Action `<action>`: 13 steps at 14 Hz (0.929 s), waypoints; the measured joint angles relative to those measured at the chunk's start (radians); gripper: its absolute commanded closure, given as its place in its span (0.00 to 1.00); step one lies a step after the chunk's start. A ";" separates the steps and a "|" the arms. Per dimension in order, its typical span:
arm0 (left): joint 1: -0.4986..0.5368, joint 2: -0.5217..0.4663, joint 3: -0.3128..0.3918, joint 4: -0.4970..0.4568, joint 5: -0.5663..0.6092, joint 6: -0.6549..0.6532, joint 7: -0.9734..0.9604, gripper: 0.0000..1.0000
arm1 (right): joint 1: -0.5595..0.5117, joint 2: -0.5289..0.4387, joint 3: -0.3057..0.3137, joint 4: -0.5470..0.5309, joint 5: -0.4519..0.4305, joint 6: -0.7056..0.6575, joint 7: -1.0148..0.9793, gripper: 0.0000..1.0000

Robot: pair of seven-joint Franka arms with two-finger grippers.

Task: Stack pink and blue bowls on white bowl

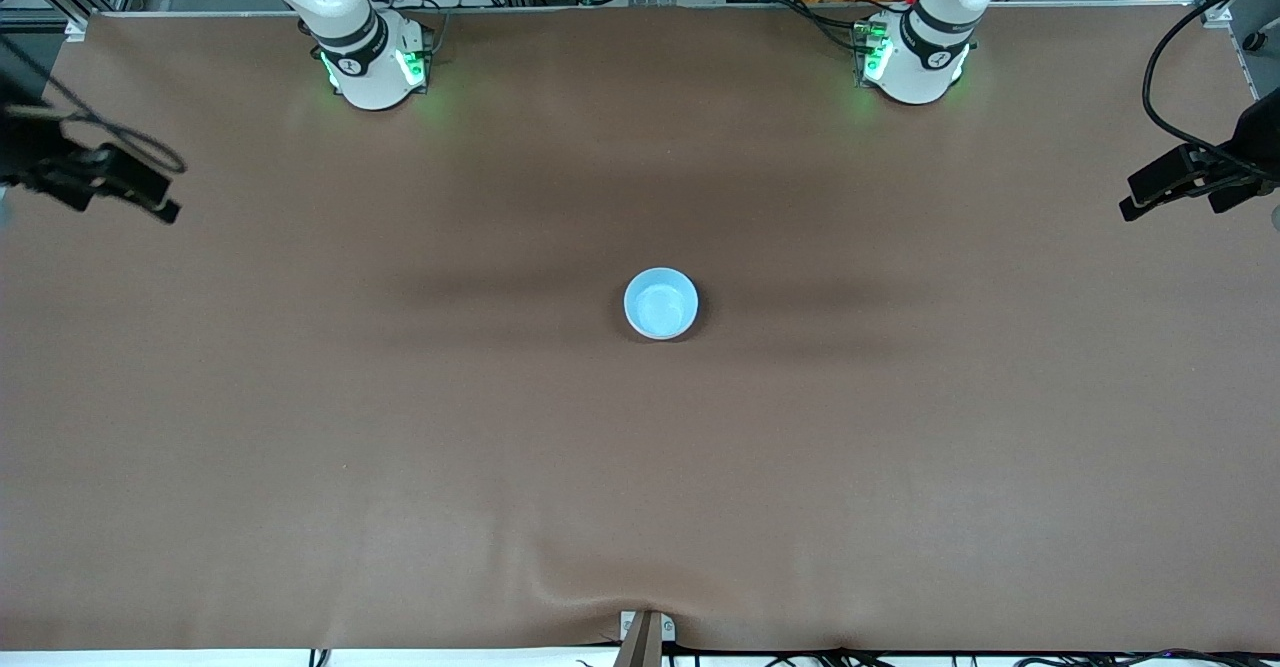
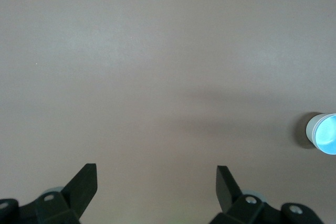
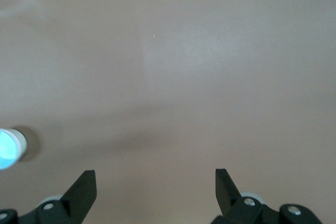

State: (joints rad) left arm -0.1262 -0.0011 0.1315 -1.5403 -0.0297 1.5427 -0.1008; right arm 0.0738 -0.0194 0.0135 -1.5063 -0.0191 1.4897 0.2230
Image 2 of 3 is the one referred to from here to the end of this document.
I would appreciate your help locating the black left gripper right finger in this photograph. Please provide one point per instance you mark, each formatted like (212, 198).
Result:
(228, 195)

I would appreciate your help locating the blue bowl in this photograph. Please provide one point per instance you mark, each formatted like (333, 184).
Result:
(326, 134)

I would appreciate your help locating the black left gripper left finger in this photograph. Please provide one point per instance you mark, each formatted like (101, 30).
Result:
(78, 190)

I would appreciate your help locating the white bowl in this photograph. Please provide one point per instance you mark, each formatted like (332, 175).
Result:
(309, 129)

